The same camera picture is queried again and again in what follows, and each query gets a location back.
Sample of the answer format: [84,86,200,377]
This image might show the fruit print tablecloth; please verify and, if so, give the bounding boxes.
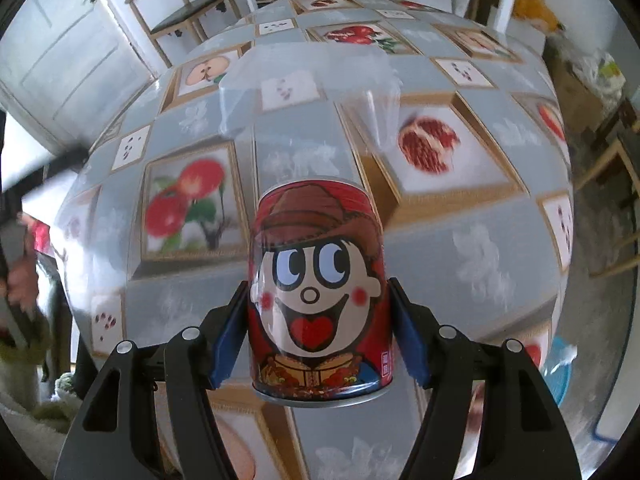
[50,0,576,480]

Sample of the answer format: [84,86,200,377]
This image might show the blue plastic wastebasket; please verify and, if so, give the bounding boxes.
[540,337,575,408]

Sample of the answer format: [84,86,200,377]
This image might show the wooden chair with dark seat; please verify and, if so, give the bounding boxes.
[572,95,640,278]
[125,0,242,67]

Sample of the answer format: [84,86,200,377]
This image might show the cardboard box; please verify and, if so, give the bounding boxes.
[547,57,618,133]

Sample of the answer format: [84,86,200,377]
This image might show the white green fleece garment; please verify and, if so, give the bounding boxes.
[0,370,81,480]

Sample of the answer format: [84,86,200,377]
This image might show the white plastic bag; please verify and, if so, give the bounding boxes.
[575,50,628,93]

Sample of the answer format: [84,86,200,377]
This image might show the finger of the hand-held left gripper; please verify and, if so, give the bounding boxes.
[0,146,88,196]

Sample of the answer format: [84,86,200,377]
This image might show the yellow bag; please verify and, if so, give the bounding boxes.
[515,0,561,33]

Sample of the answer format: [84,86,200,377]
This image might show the white door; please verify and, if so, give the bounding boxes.
[0,0,156,161]

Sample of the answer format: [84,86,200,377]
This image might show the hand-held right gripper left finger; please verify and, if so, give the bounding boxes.
[55,285,251,480]

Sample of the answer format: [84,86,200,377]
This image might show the clear plastic container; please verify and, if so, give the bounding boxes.
[218,50,403,196]

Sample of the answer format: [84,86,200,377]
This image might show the person's left hand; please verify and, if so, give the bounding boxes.
[2,255,43,311]

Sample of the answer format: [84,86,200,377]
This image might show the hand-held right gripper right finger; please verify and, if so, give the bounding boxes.
[389,277,583,480]

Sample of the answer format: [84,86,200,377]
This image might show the red cartoon face can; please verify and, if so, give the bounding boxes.
[247,176,397,408]

